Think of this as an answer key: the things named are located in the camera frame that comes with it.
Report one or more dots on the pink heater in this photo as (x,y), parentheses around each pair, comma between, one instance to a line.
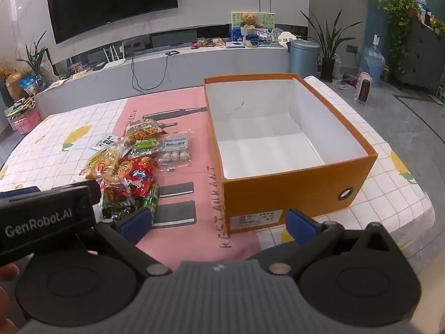
(363,88)

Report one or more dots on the orange cardboard box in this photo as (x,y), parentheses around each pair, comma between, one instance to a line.
(295,195)

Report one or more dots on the blue-grey trash can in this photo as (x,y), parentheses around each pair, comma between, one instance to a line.
(304,59)

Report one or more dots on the long-leaf potted plant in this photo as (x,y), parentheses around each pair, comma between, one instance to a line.
(34,59)

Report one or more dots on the red snack packet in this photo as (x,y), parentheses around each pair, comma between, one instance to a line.
(139,177)

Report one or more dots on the white digital scale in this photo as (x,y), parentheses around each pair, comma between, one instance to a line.
(234,44)

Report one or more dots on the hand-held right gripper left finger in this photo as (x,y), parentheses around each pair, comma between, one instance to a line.
(137,224)

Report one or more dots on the white router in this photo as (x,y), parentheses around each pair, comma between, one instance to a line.
(111,64)

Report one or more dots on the green picture card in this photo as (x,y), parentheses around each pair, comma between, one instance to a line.
(267,21)

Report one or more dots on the person's left hand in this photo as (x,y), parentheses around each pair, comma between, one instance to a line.
(7,272)

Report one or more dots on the dark brown snack packet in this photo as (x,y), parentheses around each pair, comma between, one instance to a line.
(114,195)

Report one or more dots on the potted plant in black pot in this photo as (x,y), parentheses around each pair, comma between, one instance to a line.
(326,69)

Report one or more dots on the dark grey cabinet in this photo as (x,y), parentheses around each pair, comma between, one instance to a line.
(424,55)

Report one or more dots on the white black-print snack packet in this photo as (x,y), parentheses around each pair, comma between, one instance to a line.
(106,142)

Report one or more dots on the stack of yellow black packets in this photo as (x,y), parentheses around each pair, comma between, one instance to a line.
(21,106)

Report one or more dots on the black television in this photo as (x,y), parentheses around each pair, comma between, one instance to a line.
(111,3)

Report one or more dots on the pink box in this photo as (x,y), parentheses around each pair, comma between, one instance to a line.
(24,123)

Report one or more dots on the brown nut snack packet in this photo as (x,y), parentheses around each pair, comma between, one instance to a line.
(100,165)

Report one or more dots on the blue water bottle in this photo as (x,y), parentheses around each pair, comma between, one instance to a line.
(372,64)

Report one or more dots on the blue packet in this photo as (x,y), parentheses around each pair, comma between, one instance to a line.
(29,83)

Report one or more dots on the white and blue jar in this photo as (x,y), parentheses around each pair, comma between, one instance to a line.
(251,40)

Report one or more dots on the golden vase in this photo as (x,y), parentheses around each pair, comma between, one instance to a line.
(15,87)

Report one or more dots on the trailing green plant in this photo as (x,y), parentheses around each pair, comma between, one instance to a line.
(399,7)

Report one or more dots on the clear packet of white balls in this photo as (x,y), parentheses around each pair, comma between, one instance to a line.
(175,155)

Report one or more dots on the green snack packet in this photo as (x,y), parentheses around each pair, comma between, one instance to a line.
(146,146)

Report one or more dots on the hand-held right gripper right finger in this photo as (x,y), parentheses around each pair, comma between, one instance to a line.
(300,224)

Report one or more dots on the pile of wrapped sweets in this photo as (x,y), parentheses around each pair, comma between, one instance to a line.
(208,42)

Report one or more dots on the brown teddy bear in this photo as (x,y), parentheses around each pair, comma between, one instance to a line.
(248,19)

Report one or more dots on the yellow noodle snack packet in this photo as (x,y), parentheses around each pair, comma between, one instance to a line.
(142,129)

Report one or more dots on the grey television console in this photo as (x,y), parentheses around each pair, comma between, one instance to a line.
(194,66)

